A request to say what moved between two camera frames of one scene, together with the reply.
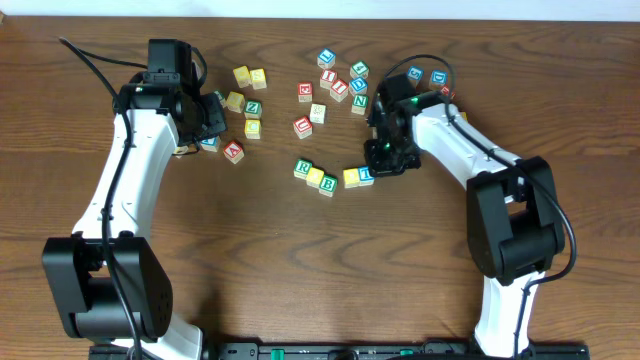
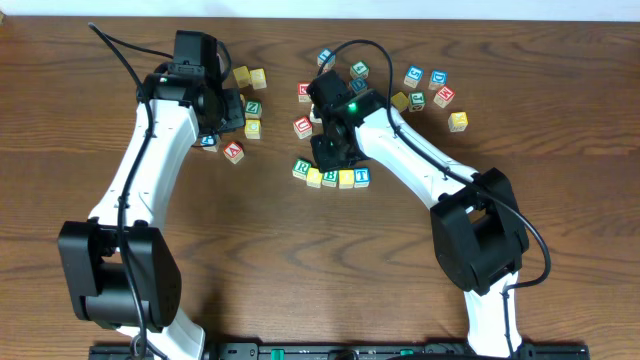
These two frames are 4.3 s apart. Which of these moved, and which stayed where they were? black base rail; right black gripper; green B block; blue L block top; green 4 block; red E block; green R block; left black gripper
Moved: green B block; left black gripper; right black gripper
Stayed: red E block; green 4 block; blue L block top; green R block; black base rail
